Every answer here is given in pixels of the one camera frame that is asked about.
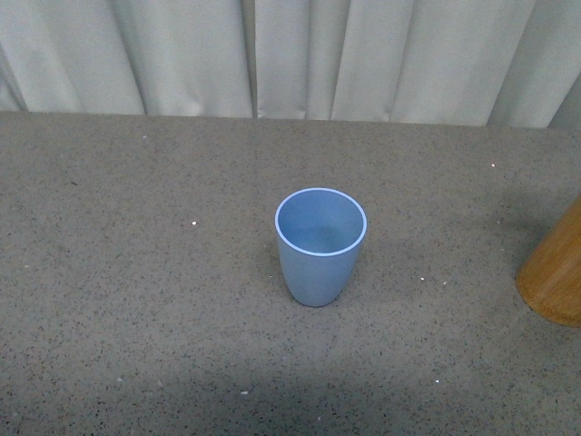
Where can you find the white pleated curtain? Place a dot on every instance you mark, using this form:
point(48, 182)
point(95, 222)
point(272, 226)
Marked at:
point(513, 63)

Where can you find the blue plastic cup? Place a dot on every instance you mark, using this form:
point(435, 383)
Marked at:
point(319, 234)

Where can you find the bamboo wooden chopstick holder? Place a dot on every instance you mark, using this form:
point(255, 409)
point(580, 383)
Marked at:
point(549, 280)

